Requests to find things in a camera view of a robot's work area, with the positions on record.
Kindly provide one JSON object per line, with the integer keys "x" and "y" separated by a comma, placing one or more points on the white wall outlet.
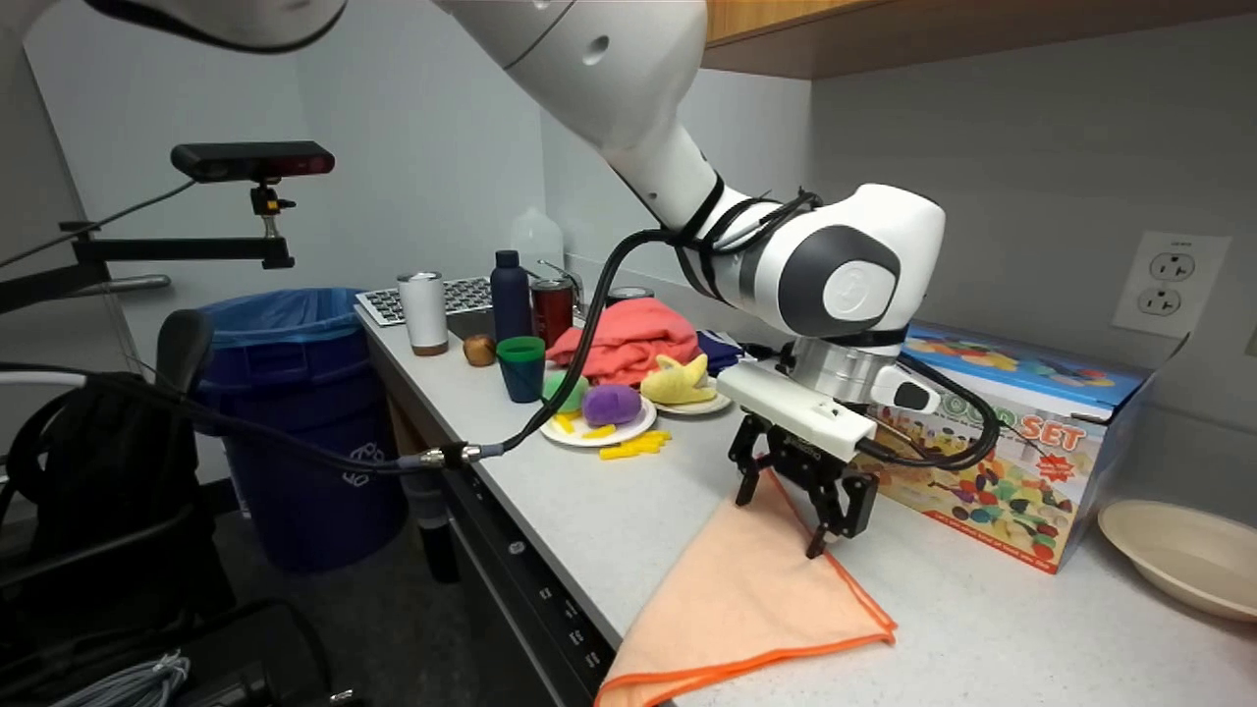
{"x": 1167, "y": 285}

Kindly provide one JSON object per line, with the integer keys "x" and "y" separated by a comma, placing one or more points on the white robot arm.
{"x": 848, "y": 276}

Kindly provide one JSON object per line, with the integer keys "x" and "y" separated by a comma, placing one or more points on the white cylinder container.
{"x": 425, "y": 318}

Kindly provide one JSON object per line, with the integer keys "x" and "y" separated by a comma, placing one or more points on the computer keyboard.
{"x": 463, "y": 296}

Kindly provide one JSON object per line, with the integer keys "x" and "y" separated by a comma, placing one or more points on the yellow toy fries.
{"x": 640, "y": 444}

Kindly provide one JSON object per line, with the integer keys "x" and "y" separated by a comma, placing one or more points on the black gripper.
{"x": 837, "y": 492}

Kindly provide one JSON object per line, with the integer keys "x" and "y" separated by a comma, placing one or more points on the yellow plush toy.
{"x": 679, "y": 381}

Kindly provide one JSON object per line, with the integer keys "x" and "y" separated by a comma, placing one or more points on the peach towel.
{"x": 742, "y": 598}

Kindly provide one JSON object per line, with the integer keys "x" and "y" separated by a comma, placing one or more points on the beige empty plate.
{"x": 1194, "y": 556}

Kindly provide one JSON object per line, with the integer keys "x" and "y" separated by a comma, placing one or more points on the green plush pear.
{"x": 562, "y": 390}

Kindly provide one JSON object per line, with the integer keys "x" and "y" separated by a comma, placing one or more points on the clear small plate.
{"x": 717, "y": 406}

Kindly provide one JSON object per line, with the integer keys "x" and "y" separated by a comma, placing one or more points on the black camera on stand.
{"x": 249, "y": 159}

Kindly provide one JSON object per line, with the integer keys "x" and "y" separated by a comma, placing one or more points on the coral red cloth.
{"x": 634, "y": 334}

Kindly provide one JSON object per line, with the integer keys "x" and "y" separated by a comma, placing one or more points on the green plastic cup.
{"x": 522, "y": 364}

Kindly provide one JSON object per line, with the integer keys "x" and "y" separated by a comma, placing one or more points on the blue toy food box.
{"x": 1065, "y": 431}

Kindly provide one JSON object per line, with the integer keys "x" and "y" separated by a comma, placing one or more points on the white round plate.
{"x": 577, "y": 431}

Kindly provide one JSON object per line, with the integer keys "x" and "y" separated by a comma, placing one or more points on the dark blue cloth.
{"x": 721, "y": 352}

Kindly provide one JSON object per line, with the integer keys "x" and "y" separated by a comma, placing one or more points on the purple plush ball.
{"x": 610, "y": 406}

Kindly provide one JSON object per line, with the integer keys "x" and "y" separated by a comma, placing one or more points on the black office chair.
{"x": 120, "y": 590}

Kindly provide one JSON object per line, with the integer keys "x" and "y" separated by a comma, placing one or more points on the dark blue bottle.
{"x": 509, "y": 296}

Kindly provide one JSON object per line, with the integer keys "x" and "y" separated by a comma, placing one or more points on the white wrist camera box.
{"x": 792, "y": 406}

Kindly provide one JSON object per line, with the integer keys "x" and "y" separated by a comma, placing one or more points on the blue trash bin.
{"x": 301, "y": 364}

